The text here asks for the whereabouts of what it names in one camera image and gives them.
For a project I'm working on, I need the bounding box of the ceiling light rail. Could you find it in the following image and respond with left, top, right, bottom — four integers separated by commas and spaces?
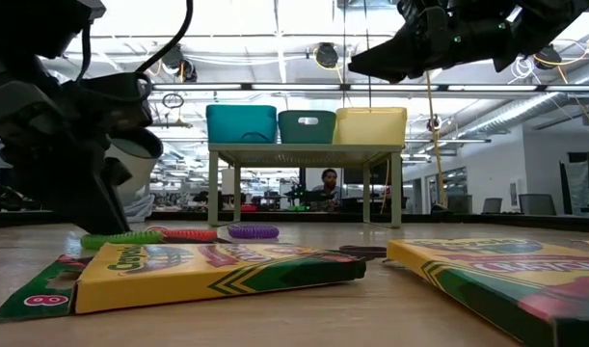
148, 81, 589, 93

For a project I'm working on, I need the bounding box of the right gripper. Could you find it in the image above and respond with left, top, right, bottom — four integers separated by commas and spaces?
347, 0, 517, 82

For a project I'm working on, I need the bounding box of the yellow Crayola crayon box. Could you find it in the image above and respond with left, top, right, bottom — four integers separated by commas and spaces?
0, 241, 368, 325
386, 236, 589, 347

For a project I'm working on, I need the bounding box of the green coil keychain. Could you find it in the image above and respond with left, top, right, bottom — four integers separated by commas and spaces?
79, 229, 166, 251

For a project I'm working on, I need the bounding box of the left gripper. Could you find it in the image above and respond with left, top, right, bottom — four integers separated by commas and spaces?
0, 79, 131, 236

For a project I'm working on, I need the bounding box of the silver ventilation duct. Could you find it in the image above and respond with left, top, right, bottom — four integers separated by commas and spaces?
467, 91, 565, 141

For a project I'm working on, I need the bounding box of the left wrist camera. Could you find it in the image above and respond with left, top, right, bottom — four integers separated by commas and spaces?
79, 71, 154, 141

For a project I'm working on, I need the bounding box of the black ceiling cable reel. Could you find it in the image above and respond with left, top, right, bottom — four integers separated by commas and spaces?
312, 41, 341, 69
159, 41, 199, 83

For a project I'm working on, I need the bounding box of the white coiled lamp cable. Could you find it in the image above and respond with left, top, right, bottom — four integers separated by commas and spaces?
122, 192, 156, 224

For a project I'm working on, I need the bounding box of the grey office chair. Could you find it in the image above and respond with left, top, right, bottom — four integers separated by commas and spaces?
518, 192, 558, 217
481, 196, 504, 215
446, 193, 473, 215

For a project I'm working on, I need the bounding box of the teal plastic bin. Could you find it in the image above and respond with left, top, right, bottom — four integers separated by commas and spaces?
277, 109, 338, 145

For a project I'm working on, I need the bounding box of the blue plastic bin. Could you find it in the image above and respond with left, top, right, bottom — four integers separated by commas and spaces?
205, 103, 279, 145

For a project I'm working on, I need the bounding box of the yellow hanging cable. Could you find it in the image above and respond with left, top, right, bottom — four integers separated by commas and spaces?
424, 70, 448, 209

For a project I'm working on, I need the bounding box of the purple coil keychain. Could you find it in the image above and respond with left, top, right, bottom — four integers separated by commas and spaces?
228, 223, 281, 240

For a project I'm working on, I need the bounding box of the person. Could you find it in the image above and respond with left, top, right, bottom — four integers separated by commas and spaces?
310, 168, 347, 212

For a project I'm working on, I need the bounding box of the yellow plastic bin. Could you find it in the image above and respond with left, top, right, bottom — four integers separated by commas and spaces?
333, 106, 409, 147

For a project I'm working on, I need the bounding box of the black aluminium table frame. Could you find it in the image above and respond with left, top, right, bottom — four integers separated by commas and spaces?
124, 207, 589, 233

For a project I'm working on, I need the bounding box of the red coil keychain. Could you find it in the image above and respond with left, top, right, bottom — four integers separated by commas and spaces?
147, 225, 220, 243

